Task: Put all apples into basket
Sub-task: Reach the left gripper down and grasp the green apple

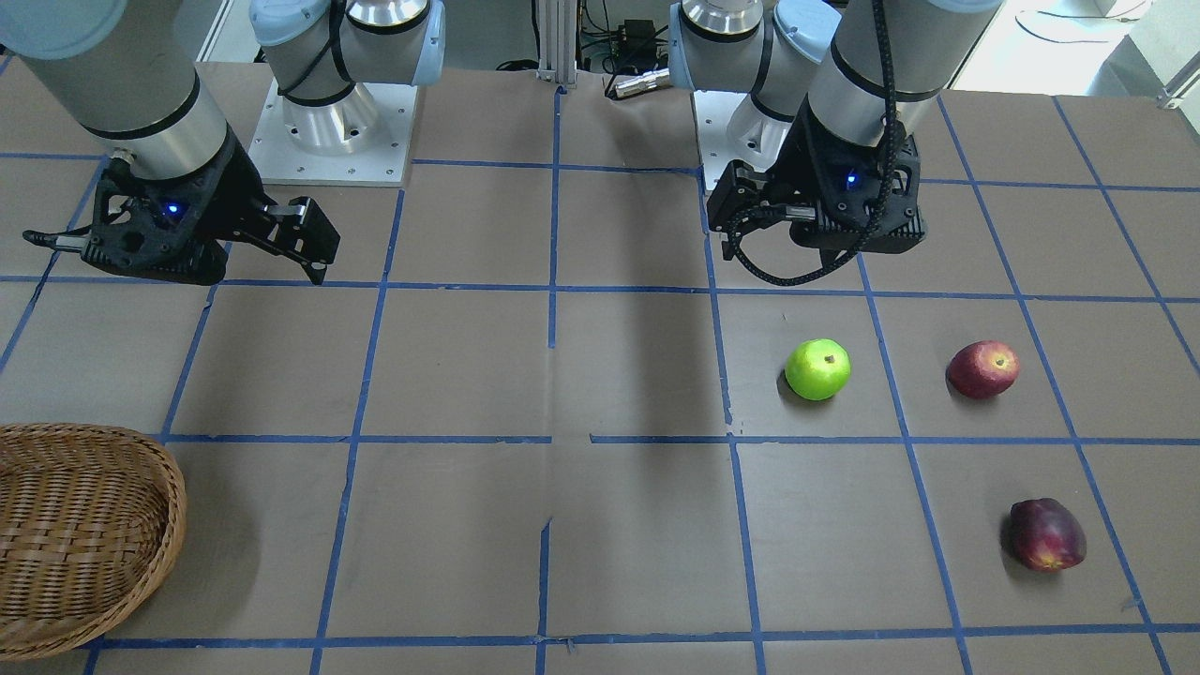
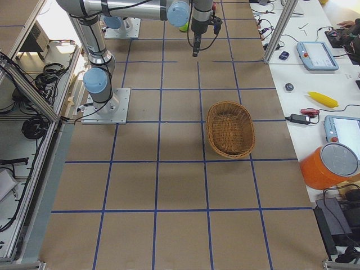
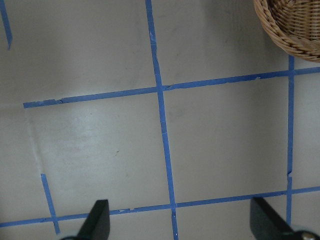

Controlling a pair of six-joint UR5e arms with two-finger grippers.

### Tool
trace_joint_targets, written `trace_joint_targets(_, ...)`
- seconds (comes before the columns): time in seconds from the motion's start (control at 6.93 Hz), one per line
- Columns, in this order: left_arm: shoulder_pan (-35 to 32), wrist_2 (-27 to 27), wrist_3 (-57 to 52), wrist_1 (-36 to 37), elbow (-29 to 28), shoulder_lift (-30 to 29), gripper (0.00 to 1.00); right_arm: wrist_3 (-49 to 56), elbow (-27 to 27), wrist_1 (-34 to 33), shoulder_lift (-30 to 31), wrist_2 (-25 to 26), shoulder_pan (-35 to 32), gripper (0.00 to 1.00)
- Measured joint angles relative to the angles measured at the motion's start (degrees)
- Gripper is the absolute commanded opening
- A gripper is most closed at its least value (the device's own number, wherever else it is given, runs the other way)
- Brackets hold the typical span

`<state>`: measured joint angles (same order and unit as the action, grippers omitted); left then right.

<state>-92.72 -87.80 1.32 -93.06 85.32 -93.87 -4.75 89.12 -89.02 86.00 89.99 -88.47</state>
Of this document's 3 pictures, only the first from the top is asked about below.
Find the dark red apple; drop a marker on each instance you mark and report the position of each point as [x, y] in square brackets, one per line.
[1045, 536]

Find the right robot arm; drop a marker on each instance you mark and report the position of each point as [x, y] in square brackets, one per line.
[116, 66]

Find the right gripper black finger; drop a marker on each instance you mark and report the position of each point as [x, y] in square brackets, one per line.
[300, 231]

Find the red yellow apple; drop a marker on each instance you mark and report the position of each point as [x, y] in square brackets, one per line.
[983, 369]

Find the green apple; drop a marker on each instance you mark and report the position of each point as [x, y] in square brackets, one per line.
[818, 369]

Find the wicker basket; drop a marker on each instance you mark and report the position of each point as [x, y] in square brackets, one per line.
[93, 520]

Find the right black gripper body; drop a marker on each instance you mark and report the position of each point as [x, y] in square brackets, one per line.
[228, 190]

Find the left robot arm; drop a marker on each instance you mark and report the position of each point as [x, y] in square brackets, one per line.
[850, 92]

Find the aluminium frame post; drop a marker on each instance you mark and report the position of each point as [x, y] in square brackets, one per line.
[557, 24]

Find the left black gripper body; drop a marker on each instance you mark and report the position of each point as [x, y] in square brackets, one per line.
[804, 157]

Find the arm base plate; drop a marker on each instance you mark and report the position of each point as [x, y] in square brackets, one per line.
[729, 126]
[361, 141]

